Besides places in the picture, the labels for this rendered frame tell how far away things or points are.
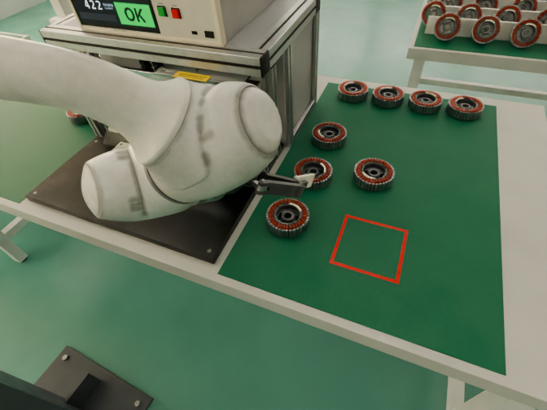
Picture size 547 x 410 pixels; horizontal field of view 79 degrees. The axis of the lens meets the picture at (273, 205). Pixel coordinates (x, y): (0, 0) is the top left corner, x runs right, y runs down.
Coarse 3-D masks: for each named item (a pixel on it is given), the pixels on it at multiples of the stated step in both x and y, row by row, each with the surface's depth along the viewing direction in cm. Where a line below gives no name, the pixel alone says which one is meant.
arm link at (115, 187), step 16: (96, 160) 42; (112, 160) 42; (128, 160) 42; (96, 176) 40; (112, 176) 41; (128, 176) 41; (144, 176) 41; (96, 192) 41; (112, 192) 41; (128, 192) 41; (144, 192) 42; (160, 192) 41; (96, 208) 42; (112, 208) 42; (128, 208) 42; (144, 208) 44; (160, 208) 44; (176, 208) 45
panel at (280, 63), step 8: (104, 56) 111; (112, 56) 109; (280, 56) 86; (120, 64) 111; (128, 64) 109; (136, 64) 108; (280, 64) 88; (280, 72) 90; (256, 80) 94; (280, 80) 91; (280, 88) 93; (280, 96) 95; (280, 104) 97; (280, 112) 99
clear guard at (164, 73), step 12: (156, 72) 82; (168, 72) 81; (192, 72) 81; (204, 72) 80; (216, 72) 80; (228, 72) 79; (216, 84) 76; (108, 132) 73; (108, 144) 73; (120, 144) 72
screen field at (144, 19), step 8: (120, 8) 80; (128, 8) 80; (136, 8) 79; (144, 8) 78; (120, 16) 82; (128, 16) 81; (136, 16) 80; (144, 16) 79; (128, 24) 83; (136, 24) 82; (144, 24) 81; (152, 24) 80
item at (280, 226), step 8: (280, 200) 89; (288, 200) 88; (296, 200) 89; (272, 208) 87; (280, 208) 88; (288, 208) 89; (296, 208) 87; (304, 208) 86; (272, 216) 85; (288, 216) 88; (296, 216) 88; (304, 216) 84; (272, 224) 84; (280, 224) 84; (288, 224) 83; (296, 224) 83; (304, 224) 84; (280, 232) 83; (288, 232) 84; (296, 232) 83
